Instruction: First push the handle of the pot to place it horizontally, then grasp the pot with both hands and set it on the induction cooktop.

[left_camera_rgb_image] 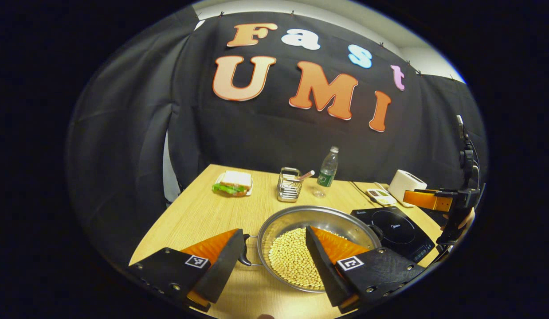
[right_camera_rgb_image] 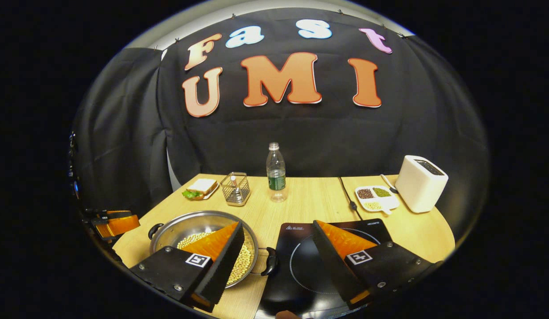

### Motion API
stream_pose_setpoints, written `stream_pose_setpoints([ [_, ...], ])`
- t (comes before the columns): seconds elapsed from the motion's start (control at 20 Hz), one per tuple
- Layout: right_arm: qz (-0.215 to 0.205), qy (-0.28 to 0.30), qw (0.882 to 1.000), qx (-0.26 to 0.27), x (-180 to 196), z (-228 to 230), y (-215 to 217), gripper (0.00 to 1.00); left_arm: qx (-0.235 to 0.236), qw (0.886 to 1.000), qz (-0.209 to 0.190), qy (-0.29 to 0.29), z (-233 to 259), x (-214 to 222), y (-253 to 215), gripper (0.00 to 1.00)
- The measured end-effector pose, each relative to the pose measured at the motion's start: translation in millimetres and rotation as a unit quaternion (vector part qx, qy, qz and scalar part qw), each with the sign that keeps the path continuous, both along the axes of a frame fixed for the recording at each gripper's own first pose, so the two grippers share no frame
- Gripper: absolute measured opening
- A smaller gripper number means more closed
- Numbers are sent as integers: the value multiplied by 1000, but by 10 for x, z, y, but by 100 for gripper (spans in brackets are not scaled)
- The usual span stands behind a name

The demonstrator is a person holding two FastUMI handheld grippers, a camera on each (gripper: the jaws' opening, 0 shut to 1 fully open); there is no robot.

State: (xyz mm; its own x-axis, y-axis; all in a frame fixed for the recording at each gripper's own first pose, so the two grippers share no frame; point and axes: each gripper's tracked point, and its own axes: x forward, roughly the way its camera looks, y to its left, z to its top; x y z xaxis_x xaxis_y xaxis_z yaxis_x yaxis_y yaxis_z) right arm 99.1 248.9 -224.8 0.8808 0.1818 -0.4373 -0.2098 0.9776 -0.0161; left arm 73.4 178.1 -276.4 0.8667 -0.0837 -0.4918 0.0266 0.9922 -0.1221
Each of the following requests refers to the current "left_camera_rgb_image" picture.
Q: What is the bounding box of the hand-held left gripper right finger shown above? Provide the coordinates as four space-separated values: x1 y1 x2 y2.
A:
305 225 426 314

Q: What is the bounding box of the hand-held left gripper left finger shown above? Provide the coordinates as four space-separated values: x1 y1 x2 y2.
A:
127 228 250 313

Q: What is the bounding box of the black induction cooktop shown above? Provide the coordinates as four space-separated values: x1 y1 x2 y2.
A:
350 206 436 264

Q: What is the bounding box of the steel pot with black handles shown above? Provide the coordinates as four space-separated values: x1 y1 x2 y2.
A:
239 205 384 294

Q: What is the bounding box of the white toaster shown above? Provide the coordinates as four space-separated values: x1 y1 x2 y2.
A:
388 169 428 207

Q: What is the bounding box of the heap of soybeans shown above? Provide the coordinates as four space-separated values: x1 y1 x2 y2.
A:
268 227 346 288

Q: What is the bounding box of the white divided dish with beans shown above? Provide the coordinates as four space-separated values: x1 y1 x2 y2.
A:
367 188 397 206

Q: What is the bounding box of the sandwich on white plate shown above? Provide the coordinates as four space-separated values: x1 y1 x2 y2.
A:
212 171 254 197

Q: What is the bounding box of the clear plastic water bottle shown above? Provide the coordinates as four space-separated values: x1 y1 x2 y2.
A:
313 146 340 198

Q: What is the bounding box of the black backdrop cloth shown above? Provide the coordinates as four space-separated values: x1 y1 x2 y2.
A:
66 7 488 266

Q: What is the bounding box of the black power cable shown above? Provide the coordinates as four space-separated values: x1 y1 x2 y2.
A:
349 181 377 202

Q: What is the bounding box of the metal wire basket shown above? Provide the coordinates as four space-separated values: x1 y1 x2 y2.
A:
277 167 304 203

